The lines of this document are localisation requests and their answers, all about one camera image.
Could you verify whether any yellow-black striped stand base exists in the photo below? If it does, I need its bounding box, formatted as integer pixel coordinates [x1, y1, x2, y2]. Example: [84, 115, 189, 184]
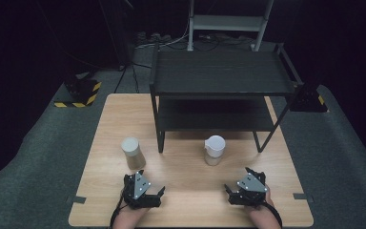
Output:
[53, 78, 103, 109]
[289, 83, 329, 114]

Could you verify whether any thin black floor cable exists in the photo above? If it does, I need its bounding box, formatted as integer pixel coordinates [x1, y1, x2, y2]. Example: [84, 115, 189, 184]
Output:
[113, 62, 153, 94]

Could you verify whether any white metal stand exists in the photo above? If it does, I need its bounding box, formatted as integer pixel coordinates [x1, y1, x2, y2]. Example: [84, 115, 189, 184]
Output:
[187, 0, 275, 52]

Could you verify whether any dark stand pole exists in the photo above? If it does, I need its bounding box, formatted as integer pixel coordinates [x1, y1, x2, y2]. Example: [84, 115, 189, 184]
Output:
[98, 0, 135, 70]

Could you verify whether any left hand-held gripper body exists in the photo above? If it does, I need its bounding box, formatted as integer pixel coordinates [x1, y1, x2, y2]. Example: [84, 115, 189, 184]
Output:
[122, 172, 160, 210]

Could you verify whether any black cable bundle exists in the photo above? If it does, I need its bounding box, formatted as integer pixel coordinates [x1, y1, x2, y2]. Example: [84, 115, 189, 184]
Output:
[198, 32, 255, 52]

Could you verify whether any tall jar with white lid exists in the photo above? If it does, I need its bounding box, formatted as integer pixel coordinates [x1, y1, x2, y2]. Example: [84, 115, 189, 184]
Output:
[121, 136, 147, 171]

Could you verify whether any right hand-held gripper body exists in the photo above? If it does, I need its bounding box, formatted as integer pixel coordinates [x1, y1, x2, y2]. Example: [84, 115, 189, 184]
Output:
[232, 173, 270, 207]

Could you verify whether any person's right hand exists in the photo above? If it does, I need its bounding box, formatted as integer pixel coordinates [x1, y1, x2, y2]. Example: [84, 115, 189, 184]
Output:
[247, 185, 282, 229]

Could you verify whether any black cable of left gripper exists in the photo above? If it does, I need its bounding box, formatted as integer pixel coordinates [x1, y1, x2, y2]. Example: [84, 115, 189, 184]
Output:
[109, 190, 125, 229]

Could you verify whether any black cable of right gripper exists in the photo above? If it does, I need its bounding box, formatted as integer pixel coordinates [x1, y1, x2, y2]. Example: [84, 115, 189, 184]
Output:
[261, 201, 283, 227]

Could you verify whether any grey tape strip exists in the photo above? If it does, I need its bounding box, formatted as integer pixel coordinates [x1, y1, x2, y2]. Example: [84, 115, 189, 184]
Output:
[292, 192, 315, 204]
[65, 195, 87, 205]

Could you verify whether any person's left hand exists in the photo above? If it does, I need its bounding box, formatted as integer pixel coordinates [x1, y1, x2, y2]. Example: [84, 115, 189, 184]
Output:
[112, 204, 151, 229]

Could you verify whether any short jar with spouted lid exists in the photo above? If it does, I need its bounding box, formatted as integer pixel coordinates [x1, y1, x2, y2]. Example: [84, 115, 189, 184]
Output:
[203, 135, 227, 167]

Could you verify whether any white cable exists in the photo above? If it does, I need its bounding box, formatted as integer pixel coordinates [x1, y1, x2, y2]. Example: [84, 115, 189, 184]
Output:
[135, 17, 192, 51]

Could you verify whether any black two-tier shelf rack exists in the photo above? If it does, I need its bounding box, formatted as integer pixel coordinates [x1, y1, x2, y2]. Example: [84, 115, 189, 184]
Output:
[149, 42, 305, 155]

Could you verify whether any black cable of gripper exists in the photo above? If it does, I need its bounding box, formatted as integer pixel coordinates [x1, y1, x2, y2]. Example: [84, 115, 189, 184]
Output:
[261, 201, 283, 227]
[109, 190, 125, 229]

